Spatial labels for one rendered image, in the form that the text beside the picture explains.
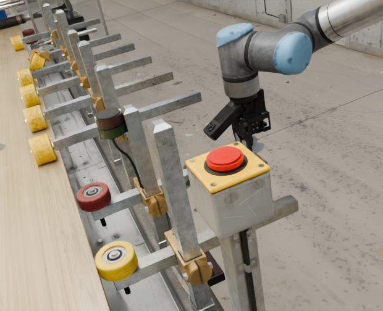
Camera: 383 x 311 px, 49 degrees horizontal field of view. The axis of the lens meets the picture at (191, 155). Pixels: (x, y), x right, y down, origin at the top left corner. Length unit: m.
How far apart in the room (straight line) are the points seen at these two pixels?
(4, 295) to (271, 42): 0.74
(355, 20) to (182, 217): 0.56
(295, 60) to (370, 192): 1.56
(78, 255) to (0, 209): 0.32
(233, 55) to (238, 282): 0.61
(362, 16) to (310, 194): 1.53
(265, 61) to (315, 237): 1.32
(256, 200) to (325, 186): 2.02
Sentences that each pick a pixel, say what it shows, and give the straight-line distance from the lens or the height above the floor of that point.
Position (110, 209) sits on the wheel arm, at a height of 0.85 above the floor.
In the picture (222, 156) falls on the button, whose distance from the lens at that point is 0.45.
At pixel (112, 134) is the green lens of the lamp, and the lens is 0.93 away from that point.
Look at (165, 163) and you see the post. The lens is 0.72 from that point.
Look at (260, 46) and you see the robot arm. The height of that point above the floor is 1.17.
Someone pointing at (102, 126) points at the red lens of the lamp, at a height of 1.09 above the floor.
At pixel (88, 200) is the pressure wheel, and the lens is 1.04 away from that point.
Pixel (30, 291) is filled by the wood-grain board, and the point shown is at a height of 0.90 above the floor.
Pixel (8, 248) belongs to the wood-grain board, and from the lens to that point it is 1.01.
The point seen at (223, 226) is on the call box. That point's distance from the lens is 0.46.
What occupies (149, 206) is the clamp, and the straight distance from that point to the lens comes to 1.03.
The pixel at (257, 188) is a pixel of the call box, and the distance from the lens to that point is 0.45.
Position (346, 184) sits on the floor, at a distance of 2.48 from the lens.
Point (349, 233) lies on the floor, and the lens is 2.18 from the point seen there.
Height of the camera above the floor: 1.47
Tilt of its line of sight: 31 degrees down
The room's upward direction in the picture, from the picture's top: 11 degrees counter-clockwise
